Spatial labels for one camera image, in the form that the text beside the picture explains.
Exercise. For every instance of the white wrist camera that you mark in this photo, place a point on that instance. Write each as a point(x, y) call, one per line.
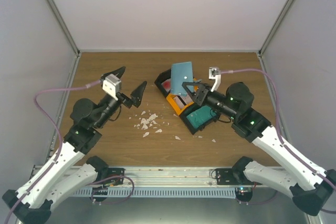
point(111, 85)
point(214, 74)

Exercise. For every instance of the red dot card stack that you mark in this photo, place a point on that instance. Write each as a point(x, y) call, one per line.
point(167, 85)

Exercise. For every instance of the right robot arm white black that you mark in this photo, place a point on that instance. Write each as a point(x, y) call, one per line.
point(249, 124)

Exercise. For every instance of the black bin with green cards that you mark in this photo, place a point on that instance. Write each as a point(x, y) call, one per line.
point(190, 109)

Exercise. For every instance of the black bin with red cards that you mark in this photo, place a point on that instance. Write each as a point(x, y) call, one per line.
point(160, 79)

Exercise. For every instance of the orange plastic bin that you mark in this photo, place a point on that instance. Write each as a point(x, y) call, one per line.
point(179, 103)

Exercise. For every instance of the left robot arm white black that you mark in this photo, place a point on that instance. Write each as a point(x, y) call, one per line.
point(39, 197)

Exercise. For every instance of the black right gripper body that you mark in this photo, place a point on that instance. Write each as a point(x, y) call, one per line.
point(202, 96)

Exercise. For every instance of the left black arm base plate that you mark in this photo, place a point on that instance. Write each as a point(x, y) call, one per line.
point(110, 177)

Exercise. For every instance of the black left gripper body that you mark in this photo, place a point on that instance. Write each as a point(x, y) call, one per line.
point(126, 99)

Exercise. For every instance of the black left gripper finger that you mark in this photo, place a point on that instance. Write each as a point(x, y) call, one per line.
point(113, 76)
point(137, 94)

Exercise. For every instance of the blue leather card holder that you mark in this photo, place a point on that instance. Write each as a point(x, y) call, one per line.
point(182, 72)

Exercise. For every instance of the grey slotted cable duct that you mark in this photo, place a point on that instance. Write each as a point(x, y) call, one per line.
point(147, 192)

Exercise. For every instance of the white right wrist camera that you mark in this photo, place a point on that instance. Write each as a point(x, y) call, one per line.
point(214, 74)

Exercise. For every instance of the aluminium front rail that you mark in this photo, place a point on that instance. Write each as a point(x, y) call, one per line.
point(158, 175)

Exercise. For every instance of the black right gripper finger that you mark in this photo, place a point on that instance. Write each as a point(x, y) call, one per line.
point(193, 85)
point(192, 92)

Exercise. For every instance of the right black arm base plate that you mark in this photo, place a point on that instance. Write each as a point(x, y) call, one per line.
point(229, 176)

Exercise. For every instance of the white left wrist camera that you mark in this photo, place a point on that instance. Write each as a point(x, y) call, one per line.
point(111, 85)

